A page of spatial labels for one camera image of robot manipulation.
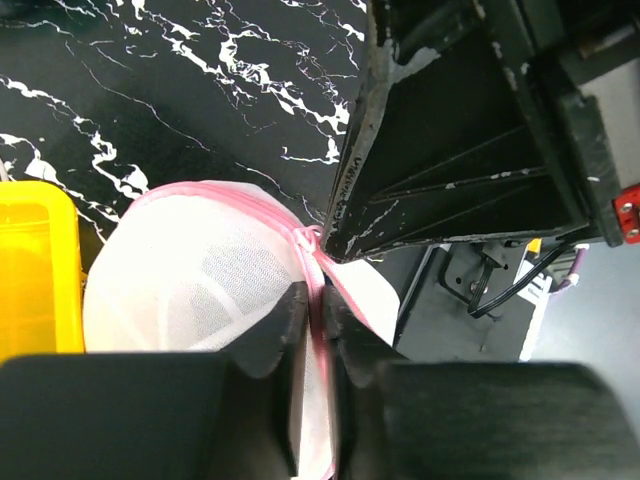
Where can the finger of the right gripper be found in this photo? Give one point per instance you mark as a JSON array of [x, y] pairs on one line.
[[449, 139]]

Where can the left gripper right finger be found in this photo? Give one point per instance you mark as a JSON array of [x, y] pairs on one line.
[[399, 419]]

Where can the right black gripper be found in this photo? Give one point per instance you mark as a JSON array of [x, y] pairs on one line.
[[587, 63]]

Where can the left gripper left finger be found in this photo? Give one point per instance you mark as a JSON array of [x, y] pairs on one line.
[[231, 414]]

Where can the white pink mesh laundry bag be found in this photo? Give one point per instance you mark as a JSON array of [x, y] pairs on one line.
[[192, 266]]

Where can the yellow plastic tray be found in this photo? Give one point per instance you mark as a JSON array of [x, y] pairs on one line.
[[41, 271]]

